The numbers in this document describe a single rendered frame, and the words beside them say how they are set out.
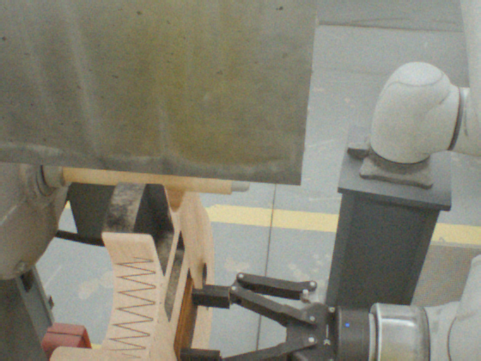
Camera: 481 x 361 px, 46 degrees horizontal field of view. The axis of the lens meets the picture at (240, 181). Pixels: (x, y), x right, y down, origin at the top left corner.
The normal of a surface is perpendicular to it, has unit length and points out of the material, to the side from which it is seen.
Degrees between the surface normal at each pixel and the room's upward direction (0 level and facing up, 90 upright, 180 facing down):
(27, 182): 79
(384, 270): 90
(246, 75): 90
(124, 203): 7
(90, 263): 0
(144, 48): 90
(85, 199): 90
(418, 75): 6
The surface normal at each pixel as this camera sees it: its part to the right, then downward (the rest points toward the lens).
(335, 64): 0.00, -0.76
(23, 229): 0.97, 0.21
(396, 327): -0.04, -0.60
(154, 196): -0.11, 0.75
